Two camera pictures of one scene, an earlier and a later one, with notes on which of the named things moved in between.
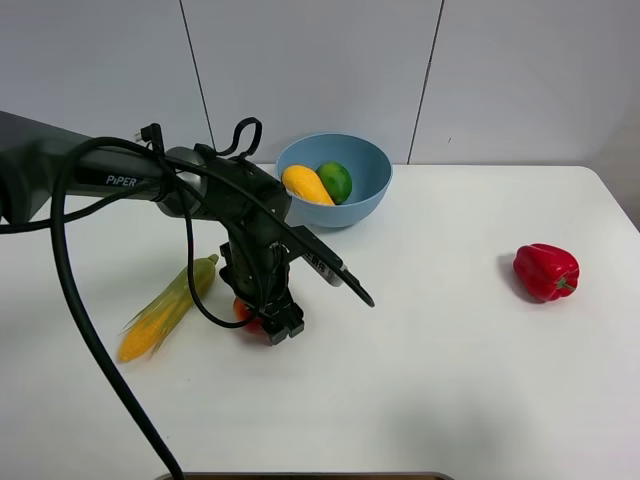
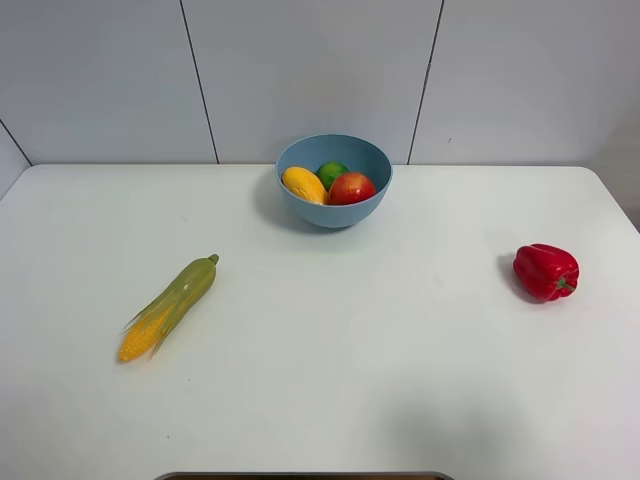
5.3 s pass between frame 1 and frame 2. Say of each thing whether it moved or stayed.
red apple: moved
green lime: stayed
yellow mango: stayed
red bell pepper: stayed
